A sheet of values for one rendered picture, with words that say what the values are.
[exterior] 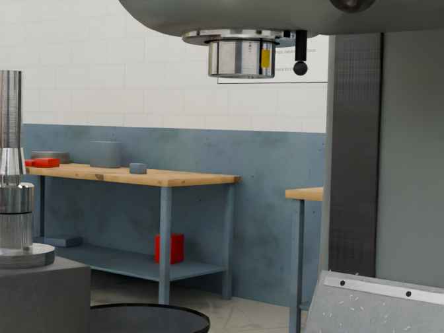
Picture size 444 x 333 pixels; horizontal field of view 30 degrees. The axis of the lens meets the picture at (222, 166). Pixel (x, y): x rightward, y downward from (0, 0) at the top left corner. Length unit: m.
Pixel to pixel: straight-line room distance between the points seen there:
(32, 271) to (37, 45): 6.79
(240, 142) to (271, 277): 0.97
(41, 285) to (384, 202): 0.39
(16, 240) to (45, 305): 0.07
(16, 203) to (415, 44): 0.46
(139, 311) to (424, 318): 2.02
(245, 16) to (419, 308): 0.49
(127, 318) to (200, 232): 3.35
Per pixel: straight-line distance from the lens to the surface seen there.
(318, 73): 5.55
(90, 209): 7.01
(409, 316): 0.93
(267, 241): 5.80
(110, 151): 6.35
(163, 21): 0.55
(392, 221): 0.95
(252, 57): 0.57
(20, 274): 0.80
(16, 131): 0.84
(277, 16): 0.53
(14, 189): 0.83
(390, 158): 0.94
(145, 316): 2.87
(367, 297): 0.96
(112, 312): 2.86
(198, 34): 0.56
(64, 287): 0.82
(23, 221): 0.83
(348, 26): 0.79
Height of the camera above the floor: 1.25
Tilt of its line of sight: 3 degrees down
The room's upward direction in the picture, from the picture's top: 1 degrees clockwise
